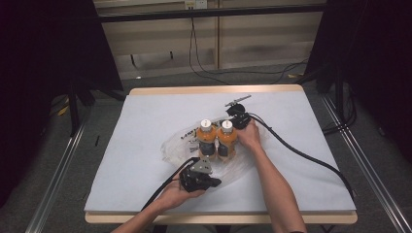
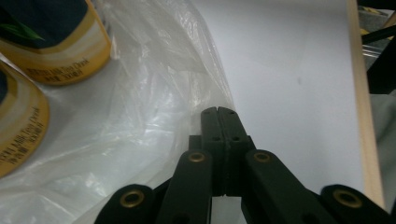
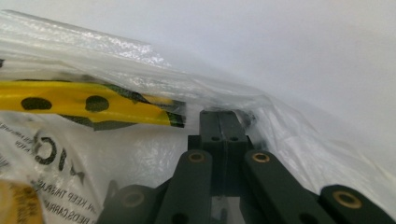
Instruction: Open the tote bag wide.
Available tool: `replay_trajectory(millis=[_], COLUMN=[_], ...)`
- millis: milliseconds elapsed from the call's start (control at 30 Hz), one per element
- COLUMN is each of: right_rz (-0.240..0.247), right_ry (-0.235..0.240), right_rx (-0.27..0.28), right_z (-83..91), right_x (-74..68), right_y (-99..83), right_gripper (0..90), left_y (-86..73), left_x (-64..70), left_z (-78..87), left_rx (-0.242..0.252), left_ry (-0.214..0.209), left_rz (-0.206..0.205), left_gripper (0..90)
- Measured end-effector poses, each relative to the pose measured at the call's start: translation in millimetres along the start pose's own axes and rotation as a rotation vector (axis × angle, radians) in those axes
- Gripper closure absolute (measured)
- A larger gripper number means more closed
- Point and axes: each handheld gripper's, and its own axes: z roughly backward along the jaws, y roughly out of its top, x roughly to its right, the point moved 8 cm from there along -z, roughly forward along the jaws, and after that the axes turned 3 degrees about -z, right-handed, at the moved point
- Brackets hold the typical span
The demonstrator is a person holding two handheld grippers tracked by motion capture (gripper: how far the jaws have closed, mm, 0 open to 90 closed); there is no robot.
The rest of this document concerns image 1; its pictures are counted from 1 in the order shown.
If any clear plastic bag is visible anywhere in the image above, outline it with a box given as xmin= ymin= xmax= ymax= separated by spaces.
xmin=160 ymin=116 xmax=270 ymax=188

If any black hanging cable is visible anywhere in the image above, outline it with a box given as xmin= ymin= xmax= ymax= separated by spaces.
xmin=188 ymin=17 xmax=309 ymax=85

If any person's right hand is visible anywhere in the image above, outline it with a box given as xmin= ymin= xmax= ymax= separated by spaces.
xmin=236 ymin=119 xmax=264 ymax=153

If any orange drink bottle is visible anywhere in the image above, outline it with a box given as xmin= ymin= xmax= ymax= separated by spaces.
xmin=216 ymin=118 xmax=239 ymax=162
xmin=195 ymin=117 xmax=219 ymax=161

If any black horizontal bar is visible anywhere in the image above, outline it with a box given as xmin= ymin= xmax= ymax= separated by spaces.
xmin=96 ymin=3 xmax=327 ymax=23

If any wall power outlet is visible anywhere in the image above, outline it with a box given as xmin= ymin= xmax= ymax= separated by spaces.
xmin=184 ymin=0 xmax=208 ymax=11

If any wooden table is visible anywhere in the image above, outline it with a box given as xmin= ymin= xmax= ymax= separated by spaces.
xmin=85 ymin=84 xmax=359 ymax=225

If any bundle of black floor cables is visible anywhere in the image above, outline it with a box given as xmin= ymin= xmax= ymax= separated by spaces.
xmin=321 ymin=85 xmax=359 ymax=136

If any person's left hand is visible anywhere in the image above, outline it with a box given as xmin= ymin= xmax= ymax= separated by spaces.
xmin=157 ymin=179 xmax=207 ymax=212

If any aluminium floor rail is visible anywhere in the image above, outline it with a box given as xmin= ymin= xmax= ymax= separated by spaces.
xmin=24 ymin=119 xmax=88 ymax=233
xmin=320 ymin=95 xmax=412 ymax=233

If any white table mat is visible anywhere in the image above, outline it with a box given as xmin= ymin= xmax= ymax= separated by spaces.
xmin=84 ymin=90 xmax=357 ymax=214

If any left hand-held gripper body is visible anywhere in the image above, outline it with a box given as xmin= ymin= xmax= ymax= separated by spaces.
xmin=178 ymin=157 xmax=214 ymax=194

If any black curtain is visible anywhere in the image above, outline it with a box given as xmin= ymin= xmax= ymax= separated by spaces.
xmin=0 ymin=0 xmax=124 ymax=208
xmin=304 ymin=0 xmax=412 ymax=163

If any black metal stand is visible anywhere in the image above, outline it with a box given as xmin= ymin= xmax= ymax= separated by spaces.
xmin=66 ymin=82 xmax=127 ymax=138
xmin=295 ymin=62 xmax=346 ymax=119

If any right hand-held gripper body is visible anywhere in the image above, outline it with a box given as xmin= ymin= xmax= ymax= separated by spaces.
xmin=224 ymin=94 xmax=253 ymax=131

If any left hand-held gripper cable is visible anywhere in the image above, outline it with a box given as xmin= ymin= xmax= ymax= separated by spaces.
xmin=141 ymin=156 xmax=201 ymax=212

